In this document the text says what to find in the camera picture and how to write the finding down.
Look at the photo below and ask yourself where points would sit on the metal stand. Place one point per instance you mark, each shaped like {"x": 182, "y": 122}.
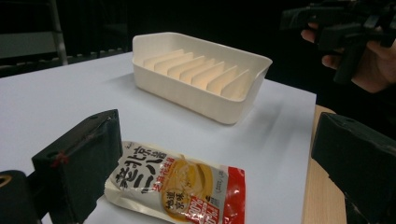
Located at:
{"x": 57, "y": 31}

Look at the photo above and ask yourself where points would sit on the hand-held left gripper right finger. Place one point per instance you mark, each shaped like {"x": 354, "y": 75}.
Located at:
{"x": 358, "y": 161}

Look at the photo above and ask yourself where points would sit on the cream plastic divided storage box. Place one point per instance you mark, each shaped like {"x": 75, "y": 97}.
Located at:
{"x": 199, "y": 79}

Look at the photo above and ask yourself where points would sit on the white and red sauce packet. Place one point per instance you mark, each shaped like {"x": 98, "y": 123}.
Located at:
{"x": 174, "y": 186}

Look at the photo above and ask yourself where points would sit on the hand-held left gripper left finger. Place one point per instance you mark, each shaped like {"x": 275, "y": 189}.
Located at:
{"x": 81, "y": 161}

